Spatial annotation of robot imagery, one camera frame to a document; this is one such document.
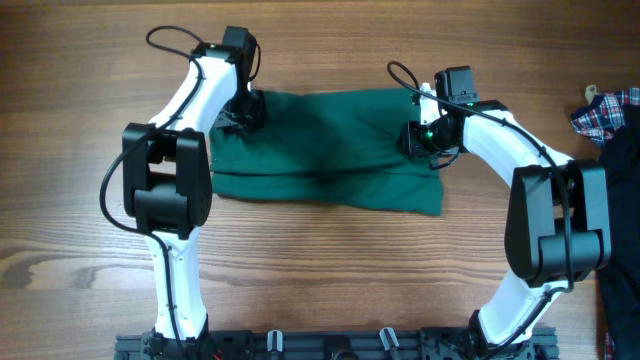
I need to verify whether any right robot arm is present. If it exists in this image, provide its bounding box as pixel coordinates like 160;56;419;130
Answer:
401;66;612;359

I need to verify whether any plaid shirt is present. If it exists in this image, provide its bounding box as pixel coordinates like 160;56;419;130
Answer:
570;85;639;148

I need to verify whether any dark navy garment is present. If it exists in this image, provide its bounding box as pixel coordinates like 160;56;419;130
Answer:
598;105;639;359

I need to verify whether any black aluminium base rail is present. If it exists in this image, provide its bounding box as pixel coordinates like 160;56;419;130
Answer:
113;327;560;360

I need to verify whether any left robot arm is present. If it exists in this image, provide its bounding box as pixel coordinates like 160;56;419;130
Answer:
121;26;266;346

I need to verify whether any green t-shirt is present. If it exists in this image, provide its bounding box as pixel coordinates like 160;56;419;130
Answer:
209;88;443;216

